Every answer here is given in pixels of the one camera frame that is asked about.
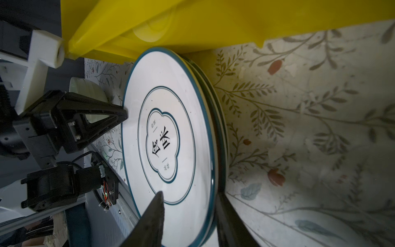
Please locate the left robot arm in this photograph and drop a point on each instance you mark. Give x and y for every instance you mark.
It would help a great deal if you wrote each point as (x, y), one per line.
(55, 187)

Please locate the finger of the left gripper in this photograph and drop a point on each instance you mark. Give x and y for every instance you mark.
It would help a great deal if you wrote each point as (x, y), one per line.
(83, 120)

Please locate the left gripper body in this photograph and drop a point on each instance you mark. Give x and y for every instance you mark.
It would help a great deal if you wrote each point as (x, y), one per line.
(32, 120)

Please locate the white plate teal rim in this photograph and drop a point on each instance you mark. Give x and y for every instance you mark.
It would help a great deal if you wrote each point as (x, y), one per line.
(168, 146)

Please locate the green ceramic bowl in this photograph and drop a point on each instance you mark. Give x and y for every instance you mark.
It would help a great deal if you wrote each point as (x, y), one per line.
(89, 89)

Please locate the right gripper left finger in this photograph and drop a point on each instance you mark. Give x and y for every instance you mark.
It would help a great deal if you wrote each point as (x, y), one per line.
(149, 230)

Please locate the yellow plastic bin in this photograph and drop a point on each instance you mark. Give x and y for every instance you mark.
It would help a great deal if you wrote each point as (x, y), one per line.
(120, 31)

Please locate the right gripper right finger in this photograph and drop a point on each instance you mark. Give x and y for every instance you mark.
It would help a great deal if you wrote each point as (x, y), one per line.
(231, 230)

